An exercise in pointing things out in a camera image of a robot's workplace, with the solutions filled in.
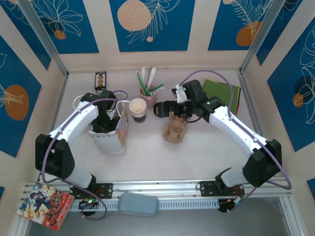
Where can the black framed picture card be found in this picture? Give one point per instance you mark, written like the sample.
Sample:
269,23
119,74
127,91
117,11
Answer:
100,81

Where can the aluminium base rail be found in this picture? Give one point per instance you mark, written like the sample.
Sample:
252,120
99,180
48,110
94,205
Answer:
157,186

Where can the aluminium side rail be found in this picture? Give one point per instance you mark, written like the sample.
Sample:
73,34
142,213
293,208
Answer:
249,98
61,98

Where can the green straw with white wrapper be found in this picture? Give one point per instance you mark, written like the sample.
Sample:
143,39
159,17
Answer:
157,87

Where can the grey blue cushion pad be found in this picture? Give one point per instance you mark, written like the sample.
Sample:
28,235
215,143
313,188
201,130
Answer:
137,204

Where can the colourful comic book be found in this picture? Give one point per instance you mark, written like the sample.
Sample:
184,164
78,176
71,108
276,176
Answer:
44,209

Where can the green napkin box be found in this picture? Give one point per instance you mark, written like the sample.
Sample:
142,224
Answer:
219,89

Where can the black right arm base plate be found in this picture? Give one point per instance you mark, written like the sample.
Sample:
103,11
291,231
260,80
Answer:
208,189

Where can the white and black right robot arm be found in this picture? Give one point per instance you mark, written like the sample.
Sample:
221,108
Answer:
233,127

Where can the white animal print paper bag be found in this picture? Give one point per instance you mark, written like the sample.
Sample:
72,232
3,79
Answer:
108,145

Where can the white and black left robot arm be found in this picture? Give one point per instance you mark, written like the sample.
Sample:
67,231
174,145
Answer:
76,123

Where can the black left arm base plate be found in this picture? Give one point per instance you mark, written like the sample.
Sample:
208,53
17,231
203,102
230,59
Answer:
107,190

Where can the pink straw holder cup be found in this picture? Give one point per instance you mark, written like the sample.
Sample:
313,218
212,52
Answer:
151,97

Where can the aluminium frame post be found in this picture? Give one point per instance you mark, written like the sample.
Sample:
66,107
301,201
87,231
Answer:
44,37
261,34

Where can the green drinking straw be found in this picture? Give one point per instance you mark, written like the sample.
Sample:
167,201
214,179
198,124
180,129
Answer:
140,81

